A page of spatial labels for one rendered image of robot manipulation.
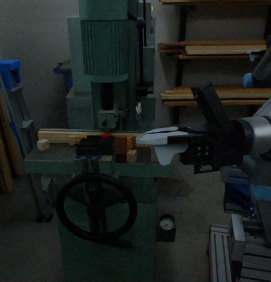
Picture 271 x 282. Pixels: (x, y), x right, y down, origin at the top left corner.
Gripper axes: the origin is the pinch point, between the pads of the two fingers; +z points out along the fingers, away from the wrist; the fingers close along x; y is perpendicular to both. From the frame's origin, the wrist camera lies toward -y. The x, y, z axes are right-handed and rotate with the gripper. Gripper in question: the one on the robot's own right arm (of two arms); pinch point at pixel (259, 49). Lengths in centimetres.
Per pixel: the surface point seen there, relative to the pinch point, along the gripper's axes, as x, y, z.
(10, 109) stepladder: -155, 15, 1
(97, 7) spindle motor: -86, -34, -68
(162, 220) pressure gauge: -73, 47, -84
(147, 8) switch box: -66, -31, -34
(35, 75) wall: -190, 23, 175
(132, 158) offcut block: -82, 21, -76
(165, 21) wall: -30, -14, 177
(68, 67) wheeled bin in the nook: -137, 11, 115
